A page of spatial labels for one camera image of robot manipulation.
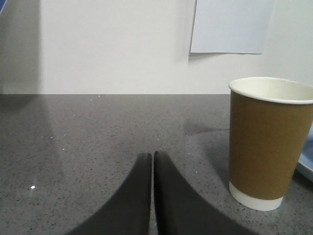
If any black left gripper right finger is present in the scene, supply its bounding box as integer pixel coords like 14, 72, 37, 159
154, 151, 252, 235

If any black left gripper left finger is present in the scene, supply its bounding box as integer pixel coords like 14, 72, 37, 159
69, 153, 152, 235

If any brown paper cup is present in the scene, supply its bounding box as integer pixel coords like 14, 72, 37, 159
229, 77, 313, 211

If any light blue round plate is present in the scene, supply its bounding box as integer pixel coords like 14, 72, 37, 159
296, 126, 313, 182

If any white paper sheet on wall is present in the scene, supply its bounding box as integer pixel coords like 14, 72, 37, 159
190, 0, 274, 54

